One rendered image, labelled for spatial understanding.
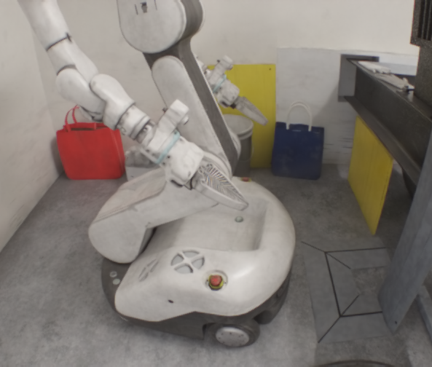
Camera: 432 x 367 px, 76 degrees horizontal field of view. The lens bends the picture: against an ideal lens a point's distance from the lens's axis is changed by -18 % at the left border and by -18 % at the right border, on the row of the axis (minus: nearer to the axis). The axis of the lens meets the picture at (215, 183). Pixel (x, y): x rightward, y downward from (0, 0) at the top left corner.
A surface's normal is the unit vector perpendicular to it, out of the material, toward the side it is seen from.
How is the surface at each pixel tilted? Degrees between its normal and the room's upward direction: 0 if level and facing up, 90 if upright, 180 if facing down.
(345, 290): 7
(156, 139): 67
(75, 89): 96
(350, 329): 10
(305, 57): 90
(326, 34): 90
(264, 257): 34
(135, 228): 92
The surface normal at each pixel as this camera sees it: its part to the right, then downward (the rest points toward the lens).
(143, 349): -0.06, -0.84
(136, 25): -0.32, 0.54
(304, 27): -0.07, 0.54
